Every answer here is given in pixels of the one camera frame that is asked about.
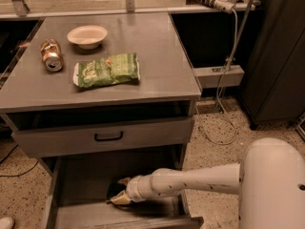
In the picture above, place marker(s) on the crushed gold soda can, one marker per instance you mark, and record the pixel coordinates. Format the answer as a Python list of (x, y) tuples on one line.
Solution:
[(51, 55)]

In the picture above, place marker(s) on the black drawer handle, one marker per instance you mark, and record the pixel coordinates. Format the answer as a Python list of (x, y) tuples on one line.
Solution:
[(108, 137)]

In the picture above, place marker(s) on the green and yellow sponge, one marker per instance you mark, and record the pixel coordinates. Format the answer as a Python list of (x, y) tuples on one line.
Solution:
[(114, 189)]

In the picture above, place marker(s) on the green chip bag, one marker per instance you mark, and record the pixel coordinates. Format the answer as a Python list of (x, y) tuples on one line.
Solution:
[(112, 70)]

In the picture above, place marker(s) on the open grey middle drawer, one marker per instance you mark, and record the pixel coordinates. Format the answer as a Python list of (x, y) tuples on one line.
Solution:
[(78, 195)]

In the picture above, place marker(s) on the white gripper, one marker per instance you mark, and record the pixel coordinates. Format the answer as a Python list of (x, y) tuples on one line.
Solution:
[(137, 187)]

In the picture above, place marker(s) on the dark cabinet on right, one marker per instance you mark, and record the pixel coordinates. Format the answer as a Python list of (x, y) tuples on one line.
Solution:
[(273, 87)]

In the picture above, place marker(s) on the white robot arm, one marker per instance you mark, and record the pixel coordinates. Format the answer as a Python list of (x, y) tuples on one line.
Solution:
[(269, 182)]

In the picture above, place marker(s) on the white shoe tip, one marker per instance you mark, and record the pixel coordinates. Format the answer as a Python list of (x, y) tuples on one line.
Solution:
[(6, 223)]

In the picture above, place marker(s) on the white paper bowl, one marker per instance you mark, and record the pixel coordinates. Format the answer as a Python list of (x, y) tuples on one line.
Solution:
[(87, 37)]

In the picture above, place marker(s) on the grey wooden drawer cabinet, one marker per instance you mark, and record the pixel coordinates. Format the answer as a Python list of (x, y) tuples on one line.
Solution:
[(35, 98)]

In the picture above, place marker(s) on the closed grey top drawer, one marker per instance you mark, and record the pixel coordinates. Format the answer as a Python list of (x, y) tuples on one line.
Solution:
[(79, 139)]

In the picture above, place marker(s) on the grey metal bracket block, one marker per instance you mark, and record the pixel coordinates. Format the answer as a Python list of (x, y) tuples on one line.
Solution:
[(213, 77)]

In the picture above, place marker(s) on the metal rail shelf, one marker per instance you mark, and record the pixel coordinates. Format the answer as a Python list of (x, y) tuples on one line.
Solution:
[(95, 0)]

